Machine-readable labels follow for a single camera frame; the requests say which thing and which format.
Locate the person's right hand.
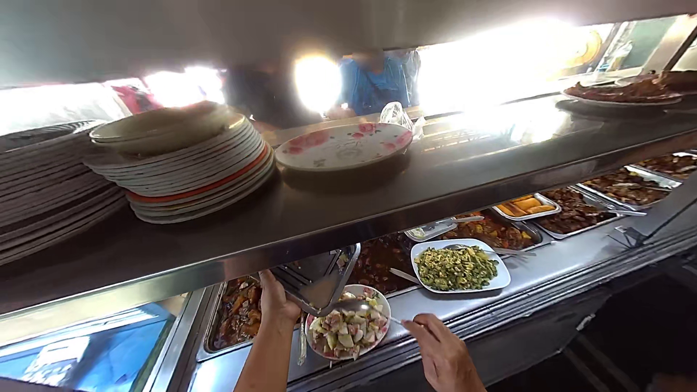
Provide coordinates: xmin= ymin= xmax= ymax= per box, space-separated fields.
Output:
xmin=402 ymin=313 xmax=487 ymax=392

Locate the person's left hand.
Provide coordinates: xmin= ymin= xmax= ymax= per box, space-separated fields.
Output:
xmin=259 ymin=269 xmax=301 ymax=330

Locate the rectangular metal food tray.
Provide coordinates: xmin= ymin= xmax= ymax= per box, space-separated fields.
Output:
xmin=271 ymin=243 xmax=361 ymax=318

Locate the metal serving spoon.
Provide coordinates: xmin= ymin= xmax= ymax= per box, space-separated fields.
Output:
xmin=332 ymin=298 xmax=405 ymax=327

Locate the person's left forearm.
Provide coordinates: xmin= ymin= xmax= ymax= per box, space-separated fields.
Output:
xmin=233 ymin=320 xmax=296 ymax=392

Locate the stainless steel food counter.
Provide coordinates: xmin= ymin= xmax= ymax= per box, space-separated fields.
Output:
xmin=146 ymin=163 xmax=697 ymax=392

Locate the orange brown meat stew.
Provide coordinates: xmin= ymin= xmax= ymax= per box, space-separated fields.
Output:
xmin=210 ymin=277 xmax=263 ymax=352

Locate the round floral rimmed plate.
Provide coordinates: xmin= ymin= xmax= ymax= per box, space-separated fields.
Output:
xmin=305 ymin=284 xmax=392 ymax=361

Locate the pile of green scrambled vegetables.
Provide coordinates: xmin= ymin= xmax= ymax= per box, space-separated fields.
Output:
xmin=415 ymin=245 xmax=499 ymax=291

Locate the pile of chopped pale vegetables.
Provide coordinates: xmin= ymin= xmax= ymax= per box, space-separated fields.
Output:
xmin=309 ymin=291 xmax=390 ymax=360

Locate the dark red brown stew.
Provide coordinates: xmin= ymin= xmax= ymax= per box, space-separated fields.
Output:
xmin=346 ymin=234 xmax=418 ymax=295

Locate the square white dish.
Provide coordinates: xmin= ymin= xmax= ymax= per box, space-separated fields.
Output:
xmin=411 ymin=238 xmax=512 ymax=295

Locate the stainless steel shelf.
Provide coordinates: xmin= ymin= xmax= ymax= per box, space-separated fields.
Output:
xmin=0 ymin=94 xmax=697 ymax=330

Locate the orange stew with vegetables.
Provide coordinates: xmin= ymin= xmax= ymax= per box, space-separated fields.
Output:
xmin=440 ymin=211 xmax=535 ymax=250

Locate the stack of white plates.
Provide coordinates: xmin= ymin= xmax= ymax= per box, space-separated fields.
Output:
xmin=83 ymin=111 xmax=277 ymax=225

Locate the oval pink rose plate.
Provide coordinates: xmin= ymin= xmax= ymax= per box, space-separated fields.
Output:
xmin=274 ymin=122 xmax=414 ymax=173

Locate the pile of fried spring rolls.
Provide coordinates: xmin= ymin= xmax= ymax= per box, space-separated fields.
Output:
xmin=498 ymin=195 xmax=555 ymax=218

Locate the blue plastic covered container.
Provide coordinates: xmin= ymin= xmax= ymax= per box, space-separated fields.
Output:
xmin=0 ymin=301 xmax=176 ymax=392

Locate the small white metal tray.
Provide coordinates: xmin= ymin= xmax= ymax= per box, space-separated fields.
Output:
xmin=493 ymin=193 xmax=562 ymax=222

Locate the dark brown meat dish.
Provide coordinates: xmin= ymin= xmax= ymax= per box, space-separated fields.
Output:
xmin=535 ymin=188 xmax=616 ymax=235

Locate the cream bowl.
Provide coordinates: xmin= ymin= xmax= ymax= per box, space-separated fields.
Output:
xmin=89 ymin=101 xmax=245 ymax=159

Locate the clear plastic bag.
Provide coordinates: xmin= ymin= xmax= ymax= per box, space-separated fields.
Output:
xmin=379 ymin=101 xmax=427 ymax=140

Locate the stack of grey plates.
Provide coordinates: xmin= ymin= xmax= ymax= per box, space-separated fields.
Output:
xmin=0 ymin=120 xmax=129 ymax=267

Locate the brown meat slices dish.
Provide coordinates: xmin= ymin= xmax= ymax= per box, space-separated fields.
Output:
xmin=583 ymin=167 xmax=672 ymax=207

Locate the brown mixed meat dish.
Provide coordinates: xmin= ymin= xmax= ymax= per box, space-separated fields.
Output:
xmin=635 ymin=154 xmax=697 ymax=180

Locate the pile of reddish fried food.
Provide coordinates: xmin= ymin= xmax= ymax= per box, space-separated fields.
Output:
xmin=564 ymin=78 xmax=681 ymax=103

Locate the metal spoon handle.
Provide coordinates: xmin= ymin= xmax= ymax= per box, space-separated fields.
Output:
xmin=389 ymin=267 xmax=421 ymax=286

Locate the long handled metal spoon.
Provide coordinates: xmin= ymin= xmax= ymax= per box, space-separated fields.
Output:
xmin=443 ymin=244 xmax=537 ymax=258

